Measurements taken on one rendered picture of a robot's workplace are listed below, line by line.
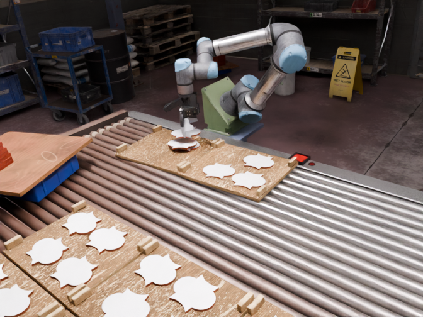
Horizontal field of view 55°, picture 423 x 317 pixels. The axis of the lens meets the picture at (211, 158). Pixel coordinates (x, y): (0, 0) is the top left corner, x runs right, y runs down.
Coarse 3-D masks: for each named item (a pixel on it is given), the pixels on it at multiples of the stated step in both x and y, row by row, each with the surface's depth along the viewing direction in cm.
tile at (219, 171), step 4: (216, 164) 184; (220, 164) 184; (204, 168) 182; (208, 168) 182; (212, 168) 181; (216, 168) 181; (220, 168) 181; (224, 168) 181; (228, 168) 180; (232, 168) 180; (204, 172) 179; (208, 172) 178; (212, 172) 178; (216, 172) 178; (220, 172) 177; (224, 172) 177; (228, 172) 177; (232, 172) 177; (208, 176) 176; (212, 176) 176; (216, 176) 175; (220, 176) 174; (224, 176) 175; (228, 176) 175
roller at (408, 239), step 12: (108, 132) 232; (276, 192) 165; (300, 204) 158; (312, 204) 156; (336, 216) 150; (348, 216) 148; (372, 228) 142; (384, 228) 140; (408, 240) 135; (420, 240) 133
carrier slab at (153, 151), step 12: (156, 132) 223; (168, 132) 222; (132, 144) 212; (144, 144) 211; (156, 144) 210; (204, 144) 205; (120, 156) 202; (132, 156) 199; (144, 156) 198; (156, 156) 198; (168, 156) 197; (180, 156) 196; (192, 156) 195; (156, 168) 189; (168, 168) 186
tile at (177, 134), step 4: (172, 132) 203; (176, 132) 203; (180, 132) 202; (188, 132) 201; (192, 132) 201; (196, 132) 200; (200, 132) 201; (176, 136) 198; (180, 136) 198; (188, 136) 197
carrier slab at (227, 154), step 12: (228, 144) 203; (204, 156) 194; (216, 156) 193; (228, 156) 192; (240, 156) 191; (264, 156) 190; (276, 156) 189; (192, 168) 184; (240, 168) 181; (252, 168) 180; (276, 168) 179; (288, 168) 178; (192, 180) 177; (204, 180) 174; (216, 180) 174; (228, 180) 173; (276, 180) 170; (240, 192) 164; (252, 192) 163; (264, 192) 162
